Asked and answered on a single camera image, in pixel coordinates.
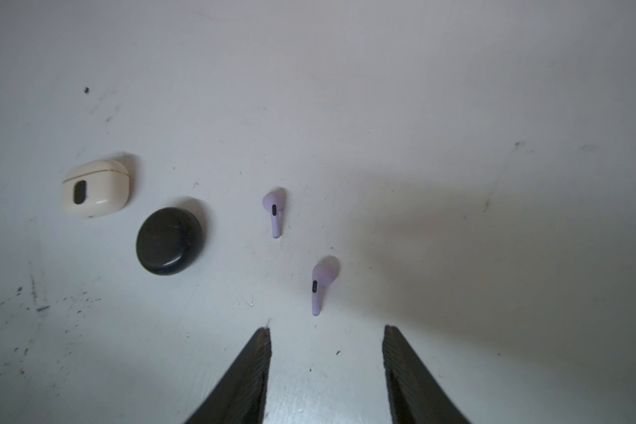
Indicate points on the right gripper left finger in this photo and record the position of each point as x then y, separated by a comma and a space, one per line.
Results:
240, 395

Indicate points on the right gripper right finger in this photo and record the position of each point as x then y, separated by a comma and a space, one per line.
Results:
414, 395

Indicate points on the purple earbud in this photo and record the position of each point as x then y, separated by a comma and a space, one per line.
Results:
273, 203
324, 274

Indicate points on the black round earbud case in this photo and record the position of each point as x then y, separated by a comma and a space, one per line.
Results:
169, 241

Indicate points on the white earbud charging case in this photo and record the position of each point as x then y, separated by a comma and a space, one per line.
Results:
95, 189

